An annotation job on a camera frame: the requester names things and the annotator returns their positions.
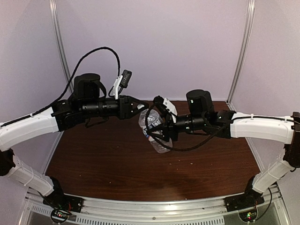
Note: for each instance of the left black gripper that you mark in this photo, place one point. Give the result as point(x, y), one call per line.
point(126, 111)

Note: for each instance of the left circuit board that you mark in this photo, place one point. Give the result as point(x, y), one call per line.
point(59, 216)

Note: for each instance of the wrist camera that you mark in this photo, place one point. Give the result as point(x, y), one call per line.
point(120, 84)
point(170, 107)

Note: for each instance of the right aluminium frame post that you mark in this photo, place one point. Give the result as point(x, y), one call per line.
point(250, 13)

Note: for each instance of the circuit board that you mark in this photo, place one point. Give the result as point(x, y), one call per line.
point(248, 215)
point(59, 216)

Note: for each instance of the front aluminium rail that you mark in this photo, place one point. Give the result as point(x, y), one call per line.
point(209, 211)

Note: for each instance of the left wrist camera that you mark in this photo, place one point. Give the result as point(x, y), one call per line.
point(120, 84)

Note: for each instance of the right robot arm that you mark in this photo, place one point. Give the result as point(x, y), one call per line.
point(231, 124)

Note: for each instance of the left aluminium frame post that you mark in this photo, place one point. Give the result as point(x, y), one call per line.
point(58, 38)

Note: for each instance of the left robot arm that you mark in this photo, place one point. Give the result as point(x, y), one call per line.
point(87, 101)

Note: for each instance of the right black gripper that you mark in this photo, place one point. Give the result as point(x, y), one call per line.
point(168, 129)

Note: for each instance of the aluminium frame post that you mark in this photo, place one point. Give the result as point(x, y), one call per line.
point(250, 13)
point(58, 38)

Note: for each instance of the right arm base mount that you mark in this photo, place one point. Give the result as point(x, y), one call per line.
point(249, 198)

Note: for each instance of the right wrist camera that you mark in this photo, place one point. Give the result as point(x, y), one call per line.
point(170, 107)

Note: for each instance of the right circuit board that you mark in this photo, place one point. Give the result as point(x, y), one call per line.
point(248, 215)

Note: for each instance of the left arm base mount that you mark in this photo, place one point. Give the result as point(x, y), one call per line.
point(59, 200)

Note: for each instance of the white water bottle cap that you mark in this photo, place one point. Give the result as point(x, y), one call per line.
point(140, 106)

